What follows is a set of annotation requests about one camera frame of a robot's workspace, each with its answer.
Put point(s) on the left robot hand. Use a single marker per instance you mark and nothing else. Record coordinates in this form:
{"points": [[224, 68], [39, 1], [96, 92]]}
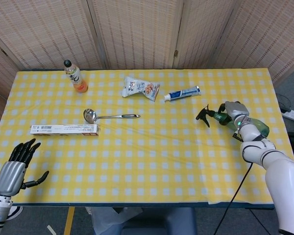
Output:
{"points": [[11, 177]]}

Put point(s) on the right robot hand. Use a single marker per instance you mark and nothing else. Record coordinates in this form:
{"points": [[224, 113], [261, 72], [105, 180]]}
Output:
{"points": [[234, 110]]}

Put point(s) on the green spray bottle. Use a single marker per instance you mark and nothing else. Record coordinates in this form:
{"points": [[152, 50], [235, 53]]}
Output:
{"points": [[218, 116]]}

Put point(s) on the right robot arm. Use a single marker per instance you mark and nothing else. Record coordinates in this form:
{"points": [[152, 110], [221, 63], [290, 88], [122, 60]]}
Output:
{"points": [[272, 166]]}

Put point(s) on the orange drink bottle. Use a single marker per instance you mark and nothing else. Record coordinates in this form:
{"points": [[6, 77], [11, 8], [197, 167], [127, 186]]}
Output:
{"points": [[76, 78]]}

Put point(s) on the white black sneaker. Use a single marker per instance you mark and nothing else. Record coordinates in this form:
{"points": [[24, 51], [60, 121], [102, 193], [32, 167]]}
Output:
{"points": [[14, 212]]}

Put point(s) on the toothpaste tube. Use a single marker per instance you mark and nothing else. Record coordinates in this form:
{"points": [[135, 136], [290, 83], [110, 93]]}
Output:
{"points": [[182, 93]]}

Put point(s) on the long white cardboard box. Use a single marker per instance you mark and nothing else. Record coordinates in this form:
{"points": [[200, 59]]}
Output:
{"points": [[63, 129]]}

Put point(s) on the snack bag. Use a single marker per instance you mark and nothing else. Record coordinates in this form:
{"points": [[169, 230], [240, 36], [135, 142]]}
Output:
{"points": [[139, 88]]}

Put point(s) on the yellow checkered tablecloth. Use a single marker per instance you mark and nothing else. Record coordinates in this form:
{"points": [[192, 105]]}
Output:
{"points": [[142, 151]]}

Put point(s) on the white plastic bag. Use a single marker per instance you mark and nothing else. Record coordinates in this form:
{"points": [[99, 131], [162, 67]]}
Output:
{"points": [[107, 220]]}

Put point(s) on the steel ladle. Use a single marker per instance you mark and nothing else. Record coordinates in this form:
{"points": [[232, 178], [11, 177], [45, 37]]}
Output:
{"points": [[105, 116]]}

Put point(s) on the woven folding screen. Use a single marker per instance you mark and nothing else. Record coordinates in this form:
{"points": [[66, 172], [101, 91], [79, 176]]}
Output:
{"points": [[142, 34]]}

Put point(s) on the blue grey chair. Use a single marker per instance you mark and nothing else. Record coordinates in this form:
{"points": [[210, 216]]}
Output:
{"points": [[159, 221]]}

